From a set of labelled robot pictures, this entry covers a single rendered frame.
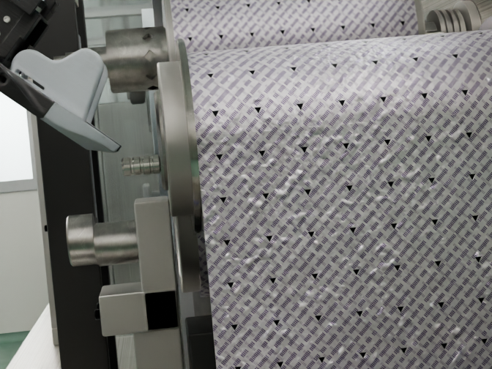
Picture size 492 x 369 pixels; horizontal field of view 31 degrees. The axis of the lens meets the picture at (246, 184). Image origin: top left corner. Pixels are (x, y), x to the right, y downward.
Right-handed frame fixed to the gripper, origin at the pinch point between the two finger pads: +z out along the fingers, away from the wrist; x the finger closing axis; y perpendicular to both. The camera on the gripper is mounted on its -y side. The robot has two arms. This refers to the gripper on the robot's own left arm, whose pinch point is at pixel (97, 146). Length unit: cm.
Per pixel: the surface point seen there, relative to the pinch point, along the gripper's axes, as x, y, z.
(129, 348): 88, -29, 20
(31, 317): 551, -141, 2
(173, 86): -3.2, 6.6, 2.0
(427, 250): -5.0, 7.4, 23.1
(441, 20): 23.8, 29.9, 20.0
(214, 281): -5.0, -2.8, 12.0
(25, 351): 95, -41, 6
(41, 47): 28.2, 4.2, -11.9
